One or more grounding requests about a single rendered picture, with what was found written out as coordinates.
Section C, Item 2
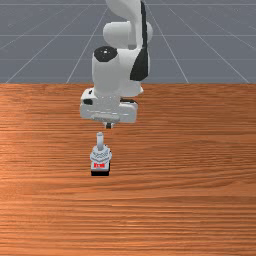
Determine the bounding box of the grey toggle switch black base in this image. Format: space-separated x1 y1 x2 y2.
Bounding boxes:
89 131 112 177

